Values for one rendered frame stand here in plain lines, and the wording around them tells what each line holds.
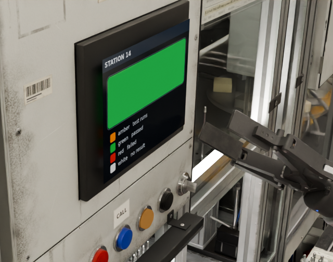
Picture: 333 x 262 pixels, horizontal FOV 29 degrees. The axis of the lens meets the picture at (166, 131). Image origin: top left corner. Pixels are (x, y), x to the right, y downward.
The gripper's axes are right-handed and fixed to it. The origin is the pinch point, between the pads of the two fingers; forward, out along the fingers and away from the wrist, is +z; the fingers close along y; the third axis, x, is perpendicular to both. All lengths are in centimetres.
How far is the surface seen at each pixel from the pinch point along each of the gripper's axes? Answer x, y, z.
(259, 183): -14, -47, -32
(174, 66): -3.1, 3.0, 12.7
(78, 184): 17.6, 3.8, 18.0
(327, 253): -14, -70, -71
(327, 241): -29, -102, -93
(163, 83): 0.0, 3.3, 13.2
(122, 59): 3.7, 11.2, 21.2
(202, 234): -4, -74, -35
